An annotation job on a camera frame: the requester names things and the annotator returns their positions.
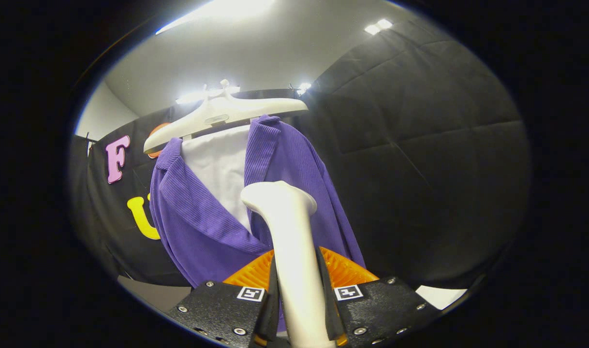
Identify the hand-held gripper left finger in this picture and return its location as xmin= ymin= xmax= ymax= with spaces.
xmin=165 ymin=247 xmax=280 ymax=348

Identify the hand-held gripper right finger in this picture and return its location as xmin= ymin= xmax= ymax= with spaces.
xmin=315 ymin=246 xmax=442 ymax=348

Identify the purple corduroy jacket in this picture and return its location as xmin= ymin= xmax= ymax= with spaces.
xmin=149 ymin=115 xmax=367 ymax=290

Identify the white plastic clothes hanger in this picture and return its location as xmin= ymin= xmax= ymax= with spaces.
xmin=144 ymin=80 xmax=309 ymax=155

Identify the grey cabinet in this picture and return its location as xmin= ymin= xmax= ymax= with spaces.
xmin=118 ymin=275 xmax=192 ymax=314

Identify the white cloth panel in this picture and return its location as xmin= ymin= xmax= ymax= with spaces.
xmin=181 ymin=125 xmax=252 ymax=232

